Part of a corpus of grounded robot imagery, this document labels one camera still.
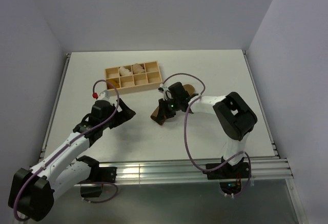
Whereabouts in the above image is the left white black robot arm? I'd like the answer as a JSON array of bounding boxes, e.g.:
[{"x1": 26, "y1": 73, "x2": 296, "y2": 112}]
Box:
[{"x1": 8, "y1": 98, "x2": 136, "y2": 222}]

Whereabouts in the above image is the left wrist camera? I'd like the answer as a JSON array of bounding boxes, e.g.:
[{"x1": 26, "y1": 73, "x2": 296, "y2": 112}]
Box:
[{"x1": 92, "y1": 90, "x2": 110, "y2": 101}]

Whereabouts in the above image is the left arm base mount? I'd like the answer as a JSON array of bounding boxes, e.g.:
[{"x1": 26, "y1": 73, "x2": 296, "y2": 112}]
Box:
[{"x1": 76, "y1": 156, "x2": 118, "y2": 203}]

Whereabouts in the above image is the beige rolled sock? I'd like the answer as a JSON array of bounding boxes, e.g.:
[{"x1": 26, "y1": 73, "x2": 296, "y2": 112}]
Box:
[
  {"x1": 118, "y1": 66, "x2": 132, "y2": 76},
  {"x1": 132, "y1": 64, "x2": 145, "y2": 74}
]

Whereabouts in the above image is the beige rolled sock left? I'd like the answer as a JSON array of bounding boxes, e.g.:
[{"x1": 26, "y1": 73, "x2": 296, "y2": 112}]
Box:
[{"x1": 118, "y1": 66, "x2": 132, "y2": 76}]

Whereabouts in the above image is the wooden compartment tray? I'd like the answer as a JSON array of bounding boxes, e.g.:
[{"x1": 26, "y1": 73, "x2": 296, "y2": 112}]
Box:
[{"x1": 105, "y1": 61, "x2": 162, "y2": 95}]

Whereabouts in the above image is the mustard yellow sock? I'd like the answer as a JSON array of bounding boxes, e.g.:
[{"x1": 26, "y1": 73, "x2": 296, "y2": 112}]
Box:
[{"x1": 107, "y1": 78, "x2": 120, "y2": 89}]

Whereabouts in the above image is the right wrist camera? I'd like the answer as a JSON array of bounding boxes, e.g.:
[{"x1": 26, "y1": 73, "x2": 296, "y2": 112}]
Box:
[{"x1": 158, "y1": 84, "x2": 172, "y2": 100}]

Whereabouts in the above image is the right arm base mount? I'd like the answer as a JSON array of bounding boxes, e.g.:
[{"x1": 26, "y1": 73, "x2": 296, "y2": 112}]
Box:
[{"x1": 204, "y1": 158, "x2": 252, "y2": 198}]

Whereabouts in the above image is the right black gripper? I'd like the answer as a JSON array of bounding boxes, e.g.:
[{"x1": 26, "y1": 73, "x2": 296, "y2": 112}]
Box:
[{"x1": 156, "y1": 97, "x2": 180, "y2": 122}]

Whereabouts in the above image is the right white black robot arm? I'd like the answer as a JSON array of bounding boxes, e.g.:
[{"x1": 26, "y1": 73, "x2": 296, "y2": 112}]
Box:
[{"x1": 151, "y1": 82, "x2": 258, "y2": 178}]

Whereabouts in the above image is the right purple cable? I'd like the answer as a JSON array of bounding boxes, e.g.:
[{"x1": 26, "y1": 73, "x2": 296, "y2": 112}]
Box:
[{"x1": 160, "y1": 73, "x2": 251, "y2": 198}]

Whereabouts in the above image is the beige rolled sock right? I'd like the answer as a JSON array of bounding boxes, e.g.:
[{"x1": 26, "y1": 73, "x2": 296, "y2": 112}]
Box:
[{"x1": 132, "y1": 64, "x2": 145, "y2": 74}]

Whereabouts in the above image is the brown sock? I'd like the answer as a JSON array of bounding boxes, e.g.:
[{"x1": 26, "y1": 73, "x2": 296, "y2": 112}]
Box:
[{"x1": 150, "y1": 84, "x2": 195, "y2": 126}]

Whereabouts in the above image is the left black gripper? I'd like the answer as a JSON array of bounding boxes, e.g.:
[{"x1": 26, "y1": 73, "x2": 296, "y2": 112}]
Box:
[{"x1": 100, "y1": 98, "x2": 135, "y2": 129}]

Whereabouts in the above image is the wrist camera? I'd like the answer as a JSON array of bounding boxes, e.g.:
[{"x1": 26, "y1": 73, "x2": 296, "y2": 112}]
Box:
[
  {"x1": 92, "y1": 90, "x2": 110, "y2": 101},
  {"x1": 158, "y1": 84, "x2": 172, "y2": 100}
]

